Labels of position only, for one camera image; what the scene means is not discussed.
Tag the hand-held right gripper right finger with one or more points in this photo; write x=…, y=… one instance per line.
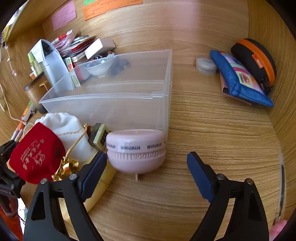
x=201, y=178

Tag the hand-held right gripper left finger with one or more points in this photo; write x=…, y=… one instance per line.
x=92, y=178

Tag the red velvet pouch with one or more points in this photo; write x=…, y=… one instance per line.
x=34, y=153

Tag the pink round case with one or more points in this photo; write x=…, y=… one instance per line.
x=136, y=150

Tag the clear plastic bin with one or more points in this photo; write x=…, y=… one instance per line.
x=115, y=104

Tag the person's left forearm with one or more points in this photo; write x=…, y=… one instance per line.
x=9, y=224

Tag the wooden desktop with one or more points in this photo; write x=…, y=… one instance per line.
x=208, y=139

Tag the person's right hand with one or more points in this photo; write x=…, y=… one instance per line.
x=277, y=230

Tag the gold ribbon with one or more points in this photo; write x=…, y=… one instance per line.
x=67, y=169

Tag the orange marker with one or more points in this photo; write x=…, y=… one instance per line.
x=27, y=111

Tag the brown cup with lid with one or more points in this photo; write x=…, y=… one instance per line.
x=34, y=95

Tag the pink wallet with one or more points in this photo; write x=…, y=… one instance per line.
x=225, y=90

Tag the green print packet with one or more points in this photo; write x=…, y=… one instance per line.
x=72, y=76

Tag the blue zip pouch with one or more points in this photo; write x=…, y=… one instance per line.
x=233, y=76

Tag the white plastic cup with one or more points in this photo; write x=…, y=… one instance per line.
x=97, y=67

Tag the black pouch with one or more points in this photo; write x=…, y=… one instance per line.
x=120, y=66

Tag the white cardboard box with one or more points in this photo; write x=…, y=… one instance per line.
x=97, y=48

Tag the black orange zip case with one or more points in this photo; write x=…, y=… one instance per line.
x=249, y=58

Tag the white paper sheet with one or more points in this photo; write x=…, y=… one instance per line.
x=37, y=53

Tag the pile of red packets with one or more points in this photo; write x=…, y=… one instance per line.
x=74, y=44

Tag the orange paper note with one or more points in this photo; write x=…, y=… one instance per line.
x=97, y=12

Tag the pink sticky note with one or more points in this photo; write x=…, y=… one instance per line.
x=63, y=15

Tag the green paper note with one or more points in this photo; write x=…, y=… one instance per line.
x=92, y=2

